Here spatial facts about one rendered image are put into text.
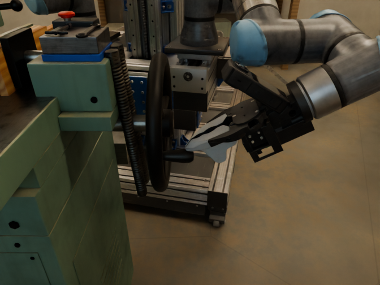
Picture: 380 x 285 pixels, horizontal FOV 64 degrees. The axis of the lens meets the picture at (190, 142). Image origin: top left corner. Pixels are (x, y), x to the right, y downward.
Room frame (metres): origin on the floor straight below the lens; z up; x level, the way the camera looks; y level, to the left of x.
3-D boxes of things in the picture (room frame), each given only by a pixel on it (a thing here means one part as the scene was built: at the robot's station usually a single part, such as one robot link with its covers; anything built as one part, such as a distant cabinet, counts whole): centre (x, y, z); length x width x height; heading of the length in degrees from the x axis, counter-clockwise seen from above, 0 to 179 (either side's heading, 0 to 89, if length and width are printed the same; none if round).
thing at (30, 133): (0.57, 0.29, 0.87); 0.61 x 0.30 x 0.06; 179
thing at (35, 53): (0.57, 0.29, 0.95); 0.09 x 0.07 x 0.09; 179
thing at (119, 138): (0.83, 0.26, 0.58); 0.12 x 0.08 x 0.08; 89
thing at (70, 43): (0.57, 0.21, 0.99); 0.13 x 0.11 x 0.06; 179
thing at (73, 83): (0.57, 0.21, 0.91); 0.15 x 0.14 x 0.09; 179
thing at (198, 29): (1.23, -0.04, 0.87); 0.15 x 0.15 x 0.10
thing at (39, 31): (0.61, 0.33, 0.94); 0.21 x 0.01 x 0.08; 179
